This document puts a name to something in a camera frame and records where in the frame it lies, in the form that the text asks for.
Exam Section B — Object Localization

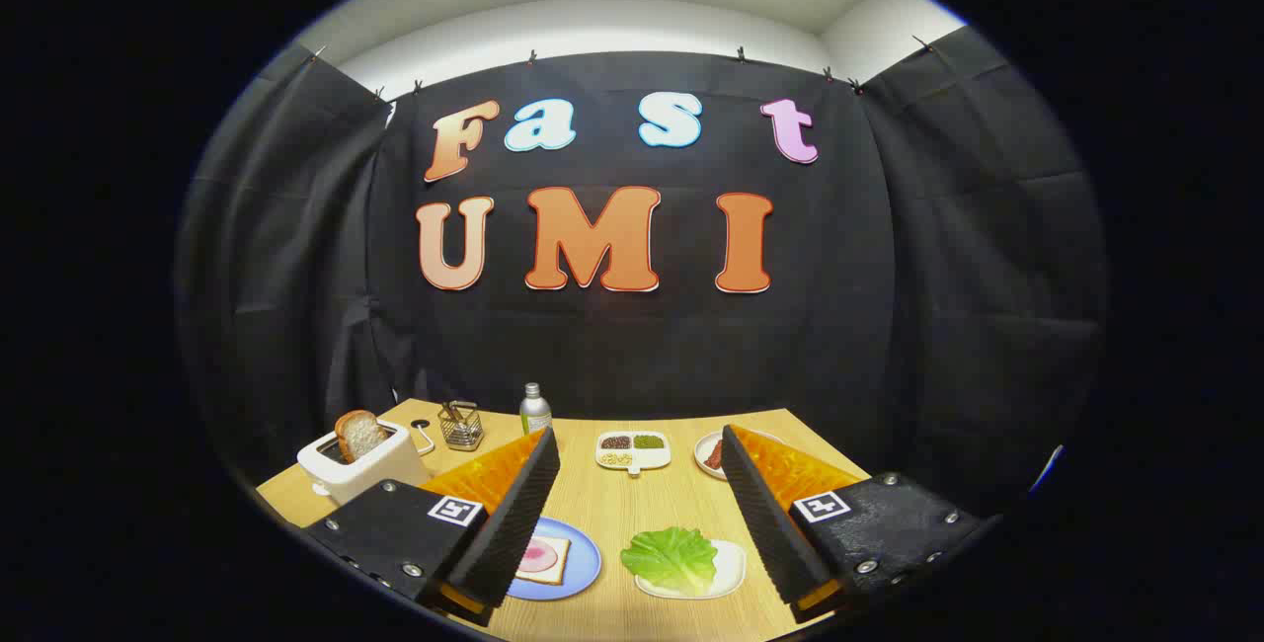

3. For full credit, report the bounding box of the silver green bottle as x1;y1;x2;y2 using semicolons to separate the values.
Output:
519;382;553;436

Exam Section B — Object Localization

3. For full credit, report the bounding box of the blue plate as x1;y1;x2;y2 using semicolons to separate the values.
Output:
506;517;602;602

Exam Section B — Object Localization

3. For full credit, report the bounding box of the white toaster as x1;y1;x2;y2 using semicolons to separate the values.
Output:
296;418;433;507

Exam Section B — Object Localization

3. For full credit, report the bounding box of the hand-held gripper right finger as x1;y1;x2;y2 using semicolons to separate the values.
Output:
721;425;988;623

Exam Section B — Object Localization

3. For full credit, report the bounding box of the white divided dish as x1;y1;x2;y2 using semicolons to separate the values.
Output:
594;430;672;477

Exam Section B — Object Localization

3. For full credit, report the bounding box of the wire mesh basket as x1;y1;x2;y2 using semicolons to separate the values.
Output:
437;401;485;452

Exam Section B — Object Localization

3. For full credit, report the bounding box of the rounded toasted bread slice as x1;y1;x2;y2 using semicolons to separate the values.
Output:
334;410;388;463

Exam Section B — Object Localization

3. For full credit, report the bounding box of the green lettuce leaf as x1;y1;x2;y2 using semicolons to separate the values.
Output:
620;526;719;597

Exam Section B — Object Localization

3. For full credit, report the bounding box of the white rectangular plate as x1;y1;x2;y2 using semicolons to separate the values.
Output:
635;538;747;601

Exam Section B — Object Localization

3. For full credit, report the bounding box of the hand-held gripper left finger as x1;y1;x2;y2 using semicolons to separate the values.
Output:
301;427;562;628

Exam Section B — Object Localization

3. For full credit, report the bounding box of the square white bread slice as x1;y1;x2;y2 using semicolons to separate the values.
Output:
513;535;572;586

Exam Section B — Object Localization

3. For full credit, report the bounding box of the white round plate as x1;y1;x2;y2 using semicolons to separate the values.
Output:
693;430;737;481

